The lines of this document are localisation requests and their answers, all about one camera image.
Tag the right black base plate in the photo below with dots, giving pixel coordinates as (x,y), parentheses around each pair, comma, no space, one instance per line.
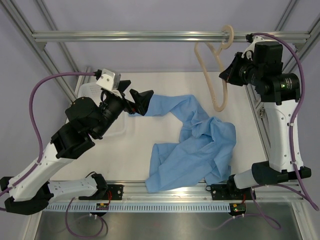
(220,192)

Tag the white slotted cable duct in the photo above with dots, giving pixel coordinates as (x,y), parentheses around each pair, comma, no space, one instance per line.
(119,207)

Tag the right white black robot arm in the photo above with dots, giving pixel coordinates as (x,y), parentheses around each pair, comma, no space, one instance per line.
(260,65)

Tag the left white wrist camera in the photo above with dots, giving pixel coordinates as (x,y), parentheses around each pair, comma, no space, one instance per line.
(108,80)

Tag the aluminium top crossbar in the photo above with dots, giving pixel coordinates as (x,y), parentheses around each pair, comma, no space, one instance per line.
(137,36)

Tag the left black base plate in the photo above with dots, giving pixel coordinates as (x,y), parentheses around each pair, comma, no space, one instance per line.
(114,191)

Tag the aluminium front rail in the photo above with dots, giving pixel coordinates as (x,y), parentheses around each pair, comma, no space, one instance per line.
(136,191)

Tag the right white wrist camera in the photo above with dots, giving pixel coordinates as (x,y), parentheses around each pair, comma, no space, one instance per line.
(252,40)

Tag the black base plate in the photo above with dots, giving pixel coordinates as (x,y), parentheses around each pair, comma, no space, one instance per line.
(220,192)
(114,191)

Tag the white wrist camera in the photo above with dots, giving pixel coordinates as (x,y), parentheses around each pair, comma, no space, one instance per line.
(252,40)
(108,80)

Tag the light blue shirt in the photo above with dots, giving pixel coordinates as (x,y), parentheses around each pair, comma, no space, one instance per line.
(203,152)

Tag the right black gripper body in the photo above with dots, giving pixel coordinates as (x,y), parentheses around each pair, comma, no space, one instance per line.
(245,72)

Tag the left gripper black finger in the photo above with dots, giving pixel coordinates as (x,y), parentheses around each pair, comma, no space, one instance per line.
(141,101)
(123,85)

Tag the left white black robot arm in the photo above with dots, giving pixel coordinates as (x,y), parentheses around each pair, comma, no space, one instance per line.
(32,191)

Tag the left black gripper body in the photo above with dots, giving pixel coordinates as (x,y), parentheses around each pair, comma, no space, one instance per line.
(127,106)

